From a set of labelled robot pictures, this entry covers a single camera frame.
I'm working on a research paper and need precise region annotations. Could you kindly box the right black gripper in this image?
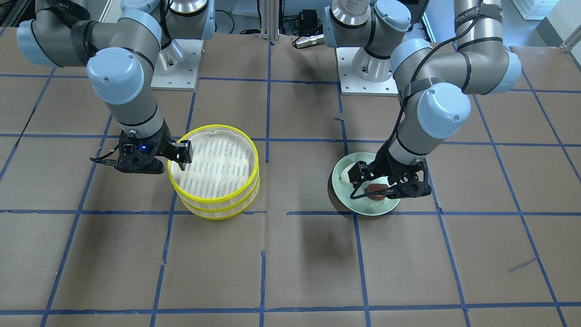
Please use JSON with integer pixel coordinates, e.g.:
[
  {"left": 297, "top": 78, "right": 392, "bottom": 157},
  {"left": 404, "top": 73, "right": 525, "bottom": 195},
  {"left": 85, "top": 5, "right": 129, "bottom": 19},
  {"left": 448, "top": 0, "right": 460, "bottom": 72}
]
[{"left": 90, "top": 129, "right": 192, "bottom": 174}]

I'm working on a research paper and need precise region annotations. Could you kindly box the brown bun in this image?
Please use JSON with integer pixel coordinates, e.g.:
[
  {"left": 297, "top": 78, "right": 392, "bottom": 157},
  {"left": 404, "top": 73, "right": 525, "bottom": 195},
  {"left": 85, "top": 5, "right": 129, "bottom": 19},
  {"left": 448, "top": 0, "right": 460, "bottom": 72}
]
[{"left": 365, "top": 183, "right": 388, "bottom": 201}]

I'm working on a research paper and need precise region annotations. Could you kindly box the white steamer cloth top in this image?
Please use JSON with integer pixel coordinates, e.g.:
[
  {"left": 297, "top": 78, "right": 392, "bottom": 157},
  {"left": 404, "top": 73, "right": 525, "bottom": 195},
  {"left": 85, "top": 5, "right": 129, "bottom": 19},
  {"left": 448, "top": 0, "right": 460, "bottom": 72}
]
[{"left": 172, "top": 129, "right": 256, "bottom": 198}]

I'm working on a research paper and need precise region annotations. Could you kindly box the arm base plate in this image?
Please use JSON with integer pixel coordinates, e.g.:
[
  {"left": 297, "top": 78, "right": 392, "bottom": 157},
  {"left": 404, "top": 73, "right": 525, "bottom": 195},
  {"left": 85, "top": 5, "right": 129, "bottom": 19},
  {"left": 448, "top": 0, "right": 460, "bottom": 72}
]
[
  {"left": 151, "top": 39, "right": 204, "bottom": 91},
  {"left": 335, "top": 47, "right": 398, "bottom": 97}
]

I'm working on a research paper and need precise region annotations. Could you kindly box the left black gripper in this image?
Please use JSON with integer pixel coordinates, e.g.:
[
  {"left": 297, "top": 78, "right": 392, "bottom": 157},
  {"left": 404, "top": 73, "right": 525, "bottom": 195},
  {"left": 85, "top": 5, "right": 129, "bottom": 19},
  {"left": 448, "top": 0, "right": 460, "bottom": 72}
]
[{"left": 347, "top": 154, "right": 432, "bottom": 199}]

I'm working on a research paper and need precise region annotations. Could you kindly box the silver connector plug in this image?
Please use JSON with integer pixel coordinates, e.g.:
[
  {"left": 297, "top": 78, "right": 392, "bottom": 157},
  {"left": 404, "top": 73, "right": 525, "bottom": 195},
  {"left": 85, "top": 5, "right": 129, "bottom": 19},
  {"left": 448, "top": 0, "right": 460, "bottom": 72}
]
[{"left": 292, "top": 35, "right": 325, "bottom": 49}]

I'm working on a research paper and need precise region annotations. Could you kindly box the white bun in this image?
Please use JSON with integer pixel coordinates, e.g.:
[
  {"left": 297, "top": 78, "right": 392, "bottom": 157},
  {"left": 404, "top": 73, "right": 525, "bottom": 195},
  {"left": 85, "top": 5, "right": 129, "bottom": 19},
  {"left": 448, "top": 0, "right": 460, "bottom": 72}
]
[{"left": 340, "top": 167, "right": 351, "bottom": 184}]

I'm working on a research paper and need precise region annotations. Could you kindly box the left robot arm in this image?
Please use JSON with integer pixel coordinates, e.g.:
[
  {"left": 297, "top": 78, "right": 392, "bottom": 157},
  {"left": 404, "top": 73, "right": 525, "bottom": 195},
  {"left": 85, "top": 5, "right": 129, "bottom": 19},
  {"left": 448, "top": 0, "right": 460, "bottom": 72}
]
[{"left": 323, "top": 0, "right": 522, "bottom": 199}]

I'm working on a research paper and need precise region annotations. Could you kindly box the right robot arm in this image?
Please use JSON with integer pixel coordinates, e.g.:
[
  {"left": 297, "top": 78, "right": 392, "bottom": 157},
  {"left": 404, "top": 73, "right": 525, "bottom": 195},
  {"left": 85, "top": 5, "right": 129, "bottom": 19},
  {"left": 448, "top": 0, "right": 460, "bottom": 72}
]
[{"left": 16, "top": 0, "right": 215, "bottom": 174}]

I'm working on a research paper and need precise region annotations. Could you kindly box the green plate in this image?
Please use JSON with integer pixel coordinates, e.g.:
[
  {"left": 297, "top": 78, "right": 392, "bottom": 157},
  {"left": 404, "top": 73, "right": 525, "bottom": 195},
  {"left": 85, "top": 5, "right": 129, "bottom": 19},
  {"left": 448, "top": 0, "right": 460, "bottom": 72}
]
[{"left": 331, "top": 152, "right": 400, "bottom": 216}]

